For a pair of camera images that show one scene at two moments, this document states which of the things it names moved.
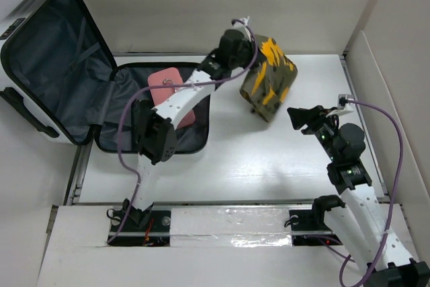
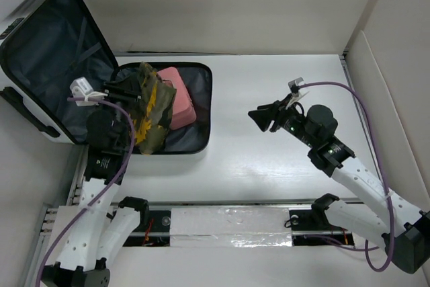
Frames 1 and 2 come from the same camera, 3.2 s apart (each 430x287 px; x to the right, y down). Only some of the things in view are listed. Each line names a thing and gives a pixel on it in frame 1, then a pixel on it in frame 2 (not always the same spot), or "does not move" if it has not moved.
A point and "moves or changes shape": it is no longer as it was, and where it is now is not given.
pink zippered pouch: (168, 75) does not move
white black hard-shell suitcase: (57, 72) does not move
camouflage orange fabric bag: (268, 84) moves or changes shape
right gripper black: (311, 117) to (265, 113)
